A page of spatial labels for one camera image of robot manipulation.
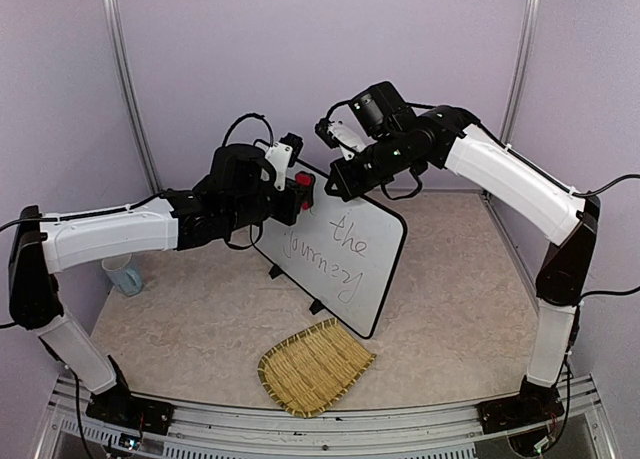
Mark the woven bamboo tray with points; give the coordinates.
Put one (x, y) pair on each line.
(309, 372)

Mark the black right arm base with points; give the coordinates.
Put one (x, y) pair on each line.
(531, 405)

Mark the aluminium front rail frame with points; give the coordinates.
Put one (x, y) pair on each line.
(201, 430)

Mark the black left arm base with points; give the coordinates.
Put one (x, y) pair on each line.
(118, 406)

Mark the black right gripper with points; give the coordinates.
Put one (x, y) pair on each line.
(348, 190)

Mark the aluminium corner post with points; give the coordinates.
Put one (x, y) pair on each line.
(525, 48)
(118, 43)

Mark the aluminium corner post left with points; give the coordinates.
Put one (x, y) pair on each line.
(118, 43)

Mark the aluminium corner post right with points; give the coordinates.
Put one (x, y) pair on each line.
(525, 48)

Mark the white whiteboard black frame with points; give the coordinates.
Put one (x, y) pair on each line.
(344, 255)

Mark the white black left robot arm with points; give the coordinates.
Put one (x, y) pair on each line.
(245, 186)

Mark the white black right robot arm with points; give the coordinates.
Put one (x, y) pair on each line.
(410, 137)

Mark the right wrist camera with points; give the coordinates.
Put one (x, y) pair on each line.
(337, 135)

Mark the light blue mug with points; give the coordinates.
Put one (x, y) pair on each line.
(124, 274)

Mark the red bone-shaped eraser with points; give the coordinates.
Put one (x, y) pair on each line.
(305, 182)

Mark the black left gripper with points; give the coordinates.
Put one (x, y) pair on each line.
(289, 216)

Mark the black whiteboard stand foot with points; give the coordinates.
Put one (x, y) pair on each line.
(275, 271)
(316, 307)

